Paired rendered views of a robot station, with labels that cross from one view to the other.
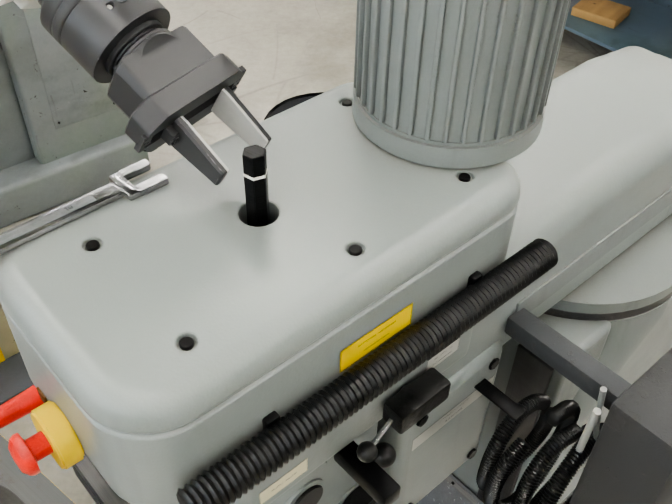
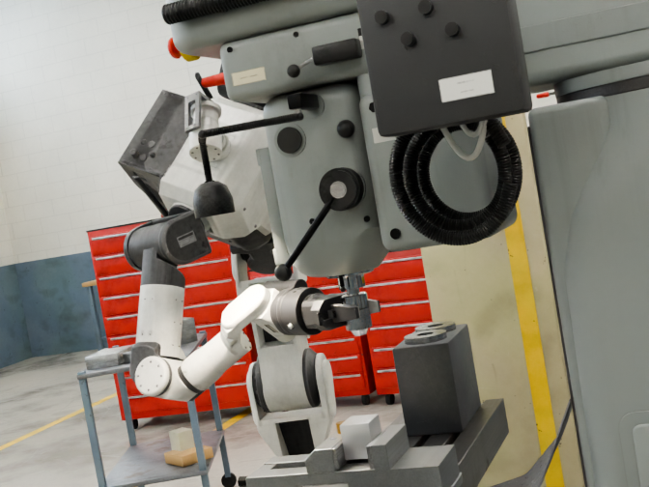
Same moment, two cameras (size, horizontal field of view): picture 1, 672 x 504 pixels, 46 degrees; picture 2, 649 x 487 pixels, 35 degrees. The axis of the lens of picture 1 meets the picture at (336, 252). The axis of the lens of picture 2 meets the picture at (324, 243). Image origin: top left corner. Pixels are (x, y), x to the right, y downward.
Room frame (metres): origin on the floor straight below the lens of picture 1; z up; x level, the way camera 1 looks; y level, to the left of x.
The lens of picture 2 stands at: (-0.30, -1.51, 1.46)
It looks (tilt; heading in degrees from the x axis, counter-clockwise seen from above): 3 degrees down; 63
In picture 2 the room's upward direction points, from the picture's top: 10 degrees counter-clockwise
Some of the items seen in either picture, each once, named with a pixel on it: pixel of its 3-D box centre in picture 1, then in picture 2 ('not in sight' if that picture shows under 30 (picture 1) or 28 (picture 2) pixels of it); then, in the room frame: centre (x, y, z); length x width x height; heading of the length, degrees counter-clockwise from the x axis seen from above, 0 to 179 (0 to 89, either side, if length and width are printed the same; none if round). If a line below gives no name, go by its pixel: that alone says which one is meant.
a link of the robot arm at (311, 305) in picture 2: not in sight; (320, 312); (0.52, 0.16, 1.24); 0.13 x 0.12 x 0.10; 18
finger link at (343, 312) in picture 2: not in sight; (344, 313); (0.52, 0.06, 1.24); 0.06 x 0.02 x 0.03; 108
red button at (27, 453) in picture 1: (32, 450); (178, 46); (0.38, 0.26, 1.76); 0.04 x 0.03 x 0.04; 43
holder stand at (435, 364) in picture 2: not in sight; (437, 375); (0.86, 0.34, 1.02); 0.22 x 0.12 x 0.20; 44
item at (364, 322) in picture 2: not in sight; (356, 313); (0.55, 0.07, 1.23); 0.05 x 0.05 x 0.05
